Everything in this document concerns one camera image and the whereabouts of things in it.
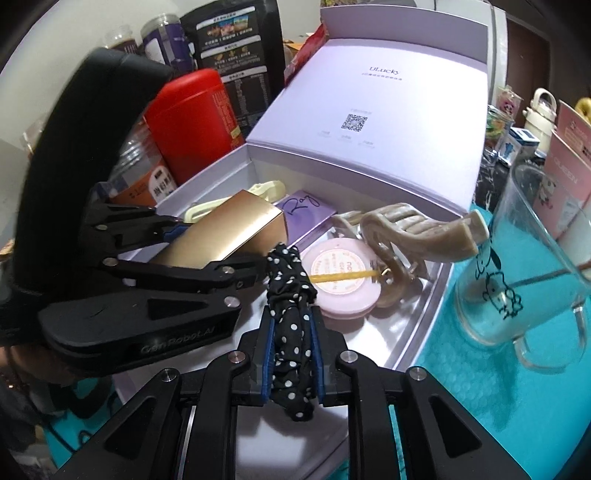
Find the gold rectangular box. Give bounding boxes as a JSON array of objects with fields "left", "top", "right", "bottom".
[{"left": 151, "top": 190, "right": 287, "bottom": 269}]

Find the black polka dot scrunchie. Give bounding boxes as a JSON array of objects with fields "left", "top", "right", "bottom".
[{"left": 266, "top": 243, "right": 317, "bottom": 422}]

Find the cream hair clip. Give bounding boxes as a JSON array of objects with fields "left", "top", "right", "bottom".
[{"left": 182, "top": 179, "right": 288, "bottom": 224}]

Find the round pink compact with band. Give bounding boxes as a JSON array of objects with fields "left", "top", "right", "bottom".
[{"left": 301, "top": 238, "right": 382, "bottom": 320}]

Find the orange labelled wide jar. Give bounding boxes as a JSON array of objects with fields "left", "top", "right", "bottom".
[{"left": 106, "top": 120, "right": 177, "bottom": 207}]

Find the purple small card box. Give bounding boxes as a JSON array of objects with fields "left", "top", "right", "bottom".
[{"left": 274, "top": 190, "right": 337, "bottom": 251}]

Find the lavender gift box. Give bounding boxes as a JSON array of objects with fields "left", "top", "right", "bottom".
[{"left": 113, "top": 1, "right": 489, "bottom": 479}]

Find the red cylindrical canister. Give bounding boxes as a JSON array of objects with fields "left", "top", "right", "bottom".
[{"left": 144, "top": 68, "right": 245, "bottom": 185}]

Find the beige claw hair clip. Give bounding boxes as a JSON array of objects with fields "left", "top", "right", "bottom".
[{"left": 332, "top": 203, "right": 489, "bottom": 308}]

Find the purple lidded jar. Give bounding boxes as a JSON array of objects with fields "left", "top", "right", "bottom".
[{"left": 140, "top": 14, "right": 194, "bottom": 75}]

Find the black snack pouch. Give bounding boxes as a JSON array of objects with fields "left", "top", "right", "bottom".
[{"left": 180, "top": 0, "right": 286, "bottom": 135}]

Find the teal bubble mailer mat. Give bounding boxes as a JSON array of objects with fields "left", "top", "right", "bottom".
[{"left": 45, "top": 202, "right": 591, "bottom": 480}]

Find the glass mug with cartoon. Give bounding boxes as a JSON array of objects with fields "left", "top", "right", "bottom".
[{"left": 455, "top": 161, "right": 590, "bottom": 374}]

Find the metal spoon in mug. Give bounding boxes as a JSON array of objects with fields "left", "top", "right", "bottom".
[{"left": 508, "top": 261, "right": 591, "bottom": 289}]

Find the white thermos bottle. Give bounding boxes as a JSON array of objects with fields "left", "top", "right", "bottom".
[{"left": 523, "top": 88, "right": 558, "bottom": 154}]

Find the white refrigerator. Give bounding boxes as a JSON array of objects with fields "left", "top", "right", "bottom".
[{"left": 415, "top": 0, "right": 509, "bottom": 104}]

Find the brown wooden door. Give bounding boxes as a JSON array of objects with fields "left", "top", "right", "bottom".
[{"left": 506, "top": 20, "right": 551, "bottom": 108}]

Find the yellow fruit on cups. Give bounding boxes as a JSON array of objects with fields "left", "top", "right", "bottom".
[{"left": 575, "top": 97, "right": 591, "bottom": 123}]

